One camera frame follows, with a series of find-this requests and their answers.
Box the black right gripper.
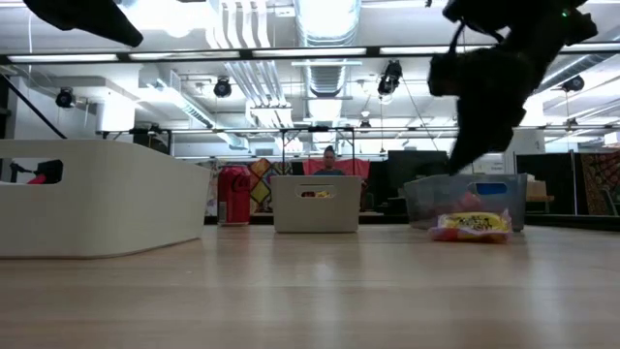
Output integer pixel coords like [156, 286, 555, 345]
[448, 48, 543, 175]

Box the white LED light bar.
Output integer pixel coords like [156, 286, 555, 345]
[251, 47, 368, 58]
[128, 49, 242, 61]
[379, 45, 456, 55]
[7, 52, 120, 63]
[561, 42, 620, 53]

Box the black monitor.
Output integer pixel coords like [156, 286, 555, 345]
[387, 149, 450, 195]

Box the dark translucent grey bin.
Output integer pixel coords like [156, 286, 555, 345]
[403, 173, 529, 233]

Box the cardboard box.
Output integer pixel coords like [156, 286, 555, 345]
[525, 178, 549, 199]

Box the black ceiling spotlight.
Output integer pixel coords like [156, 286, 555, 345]
[376, 59, 404, 97]
[560, 75, 586, 94]
[213, 77, 233, 100]
[54, 86, 78, 110]

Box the red cloth banner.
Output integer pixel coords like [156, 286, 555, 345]
[301, 158, 372, 181]

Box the person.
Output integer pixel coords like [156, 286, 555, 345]
[312, 143, 347, 176]

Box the colourful patchwork quilt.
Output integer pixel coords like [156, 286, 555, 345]
[249, 157, 293, 215]

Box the red soda can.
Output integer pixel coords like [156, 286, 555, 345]
[217, 164, 252, 227]

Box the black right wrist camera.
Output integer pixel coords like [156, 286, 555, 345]
[427, 51, 462, 97]

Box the patterned wall tapestry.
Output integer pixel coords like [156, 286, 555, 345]
[578, 150, 620, 217]

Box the light grey handled bin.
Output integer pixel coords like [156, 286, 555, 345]
[269, 174, 362, 235]

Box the black overhead frame bar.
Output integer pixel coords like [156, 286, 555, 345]
[0, 43, 620, 66]

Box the silver ventilation duct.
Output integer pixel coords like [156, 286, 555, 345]
[292, 0, 363, 99]

